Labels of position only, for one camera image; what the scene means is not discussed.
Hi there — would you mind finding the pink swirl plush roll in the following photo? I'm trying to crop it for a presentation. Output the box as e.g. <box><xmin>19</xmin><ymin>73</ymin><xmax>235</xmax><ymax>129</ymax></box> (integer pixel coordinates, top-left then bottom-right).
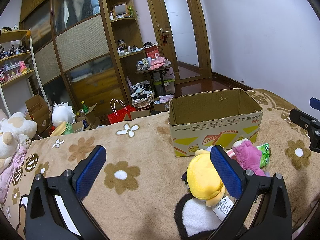
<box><xmin>226</xmin><ymin>149</ymin><xmax>236</xmax><ymax>160</ymax></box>

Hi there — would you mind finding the red gift box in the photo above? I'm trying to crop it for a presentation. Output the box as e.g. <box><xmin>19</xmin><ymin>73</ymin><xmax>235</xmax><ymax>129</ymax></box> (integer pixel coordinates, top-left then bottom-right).
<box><xmin>144</xmin><ymin>44</ymin><xmax>161</xmax><ymax>59</ymax></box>

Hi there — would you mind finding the black white penguin plush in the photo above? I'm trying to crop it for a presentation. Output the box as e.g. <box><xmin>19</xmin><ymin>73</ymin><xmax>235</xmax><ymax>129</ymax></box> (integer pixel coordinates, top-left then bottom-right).
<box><xmin>174</xmin><ymin>193</ymin><xmax>234</xmax><ymax>239</ymax></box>

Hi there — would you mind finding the wicker basket with toys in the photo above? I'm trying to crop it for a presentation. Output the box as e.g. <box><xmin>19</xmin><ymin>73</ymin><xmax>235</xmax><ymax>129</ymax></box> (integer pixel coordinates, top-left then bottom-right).
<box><xmin>130</xmin><ymin>80</ymin><xmax>155</xmax><ymax>109</ymax></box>

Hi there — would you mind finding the white shelf rack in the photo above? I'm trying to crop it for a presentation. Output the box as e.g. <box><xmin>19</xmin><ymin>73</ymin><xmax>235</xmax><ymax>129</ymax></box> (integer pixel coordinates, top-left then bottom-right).
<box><xmin>1</xmin><ymin>28</ymin><xmax>48</xmax><ymax>116</ymax></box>

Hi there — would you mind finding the yellow plush toy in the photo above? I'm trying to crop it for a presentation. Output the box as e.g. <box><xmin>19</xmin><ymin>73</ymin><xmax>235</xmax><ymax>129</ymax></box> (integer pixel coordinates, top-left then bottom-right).
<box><xmin>187</xmin><ymin>150</ymin><xmax>226</xmax><ymax>207</ymax></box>

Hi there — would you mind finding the green frog toy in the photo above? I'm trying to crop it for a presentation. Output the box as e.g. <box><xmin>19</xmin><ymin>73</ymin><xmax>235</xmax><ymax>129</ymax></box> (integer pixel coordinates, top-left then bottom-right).
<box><xmin>61</xmin><ymin>121</ymin><xmax>74</xmax><ymax>135</ymax></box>

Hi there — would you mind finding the cardboard storage box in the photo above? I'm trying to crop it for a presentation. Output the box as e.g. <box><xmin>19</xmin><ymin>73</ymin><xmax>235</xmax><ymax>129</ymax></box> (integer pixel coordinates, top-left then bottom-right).
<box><xmin>168</xmin><ymin>88</ymin><xmax>263</xmax><ymax>157</ymax></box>

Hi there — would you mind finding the open cardboard box on floor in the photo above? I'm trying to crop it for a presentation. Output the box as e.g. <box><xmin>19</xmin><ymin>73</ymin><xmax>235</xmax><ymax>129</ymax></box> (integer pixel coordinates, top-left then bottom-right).
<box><xmin>25</xmin><ymin>94</ymin><xmax>50</xmax><ymax>133</ymax></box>

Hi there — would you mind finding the small black side table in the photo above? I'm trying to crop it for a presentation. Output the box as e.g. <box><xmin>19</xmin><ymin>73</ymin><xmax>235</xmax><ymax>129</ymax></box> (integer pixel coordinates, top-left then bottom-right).
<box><xmin>135</xmin><ymin>64</ymin><xmax>173</xmax><ymax>96</ymax></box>

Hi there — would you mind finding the pink plush bear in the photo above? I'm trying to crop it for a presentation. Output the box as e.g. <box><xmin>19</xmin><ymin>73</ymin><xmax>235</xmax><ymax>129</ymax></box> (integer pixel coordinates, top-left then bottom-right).
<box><xmin>232</xmin><ymin>139</ymin><xmax>265</xmax><ymax>176</ymax></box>

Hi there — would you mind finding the white round plush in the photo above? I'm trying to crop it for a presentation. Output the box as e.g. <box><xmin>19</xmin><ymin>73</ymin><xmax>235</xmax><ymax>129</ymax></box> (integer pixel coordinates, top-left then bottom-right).
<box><xmin>51</xmin><ymin>102</ymin><xmax>75</xmax><ymax>127</ymax></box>

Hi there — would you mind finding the beige floral blanket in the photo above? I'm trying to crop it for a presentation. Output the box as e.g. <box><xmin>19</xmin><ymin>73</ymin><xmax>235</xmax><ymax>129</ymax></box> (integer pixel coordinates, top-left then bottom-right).
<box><xmin>1</xmin><ymin>89</ymin><xmax>319</xmax><ymax>239</ymax></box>

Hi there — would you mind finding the red paper bag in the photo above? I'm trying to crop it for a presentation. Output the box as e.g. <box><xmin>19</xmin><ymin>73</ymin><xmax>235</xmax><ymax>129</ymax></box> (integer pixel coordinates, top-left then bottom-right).
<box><xmin>107</xmin><ymin>99</ymin><xmax>136</xmax><ymax>124</ymax></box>

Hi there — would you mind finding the wooden door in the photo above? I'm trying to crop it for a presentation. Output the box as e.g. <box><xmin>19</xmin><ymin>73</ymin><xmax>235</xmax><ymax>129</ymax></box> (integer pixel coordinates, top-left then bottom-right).
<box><xmin>147</xmin><ymin>0</ymin><xmax>212</xmax><ymax>83</ymax></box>

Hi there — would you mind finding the small cardboard box with papers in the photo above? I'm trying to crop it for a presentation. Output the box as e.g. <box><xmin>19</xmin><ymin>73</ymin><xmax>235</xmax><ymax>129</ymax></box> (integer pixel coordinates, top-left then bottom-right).
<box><xmin>153</xmin><ymin>94</ymin><xmax>174</xmax><ymax>112</ymax></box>

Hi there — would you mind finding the green glass bottle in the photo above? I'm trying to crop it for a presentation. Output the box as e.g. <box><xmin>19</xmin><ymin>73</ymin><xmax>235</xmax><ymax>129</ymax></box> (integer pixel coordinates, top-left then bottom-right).
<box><xmin>81</xmin><ymin>101</ymin><xmax>89</xmax><ymax>114</ymax></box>

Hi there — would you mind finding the green tissue pack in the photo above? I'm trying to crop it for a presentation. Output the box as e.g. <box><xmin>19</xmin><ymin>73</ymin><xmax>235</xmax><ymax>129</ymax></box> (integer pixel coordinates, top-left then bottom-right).
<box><xmin>257</xmin><ymin>143</ymin><xmax>271</xmax><ymax>168</ymax></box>

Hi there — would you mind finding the cream cow plush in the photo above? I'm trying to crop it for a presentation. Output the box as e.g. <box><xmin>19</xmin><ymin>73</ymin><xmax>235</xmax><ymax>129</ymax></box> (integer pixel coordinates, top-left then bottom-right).
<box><xmin>1</xmin><ymin>112</ymin><xmax>37</xmax><ymax>173</ymax></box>

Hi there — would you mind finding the wooden wardrobe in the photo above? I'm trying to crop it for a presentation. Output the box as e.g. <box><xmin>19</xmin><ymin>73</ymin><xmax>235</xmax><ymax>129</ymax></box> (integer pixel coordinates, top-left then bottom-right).
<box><xmin>21</xmin><ymin>0</ymin><xmax>144</xmax><ymax>124</ymax></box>

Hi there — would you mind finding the clear plastic storage bin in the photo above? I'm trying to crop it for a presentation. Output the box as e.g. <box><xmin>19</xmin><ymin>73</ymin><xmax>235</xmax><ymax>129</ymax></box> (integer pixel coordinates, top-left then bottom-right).
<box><xmin>154</xmin><ymin>79</ymin><xmax>175</xmax><ymax>96</ymax></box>

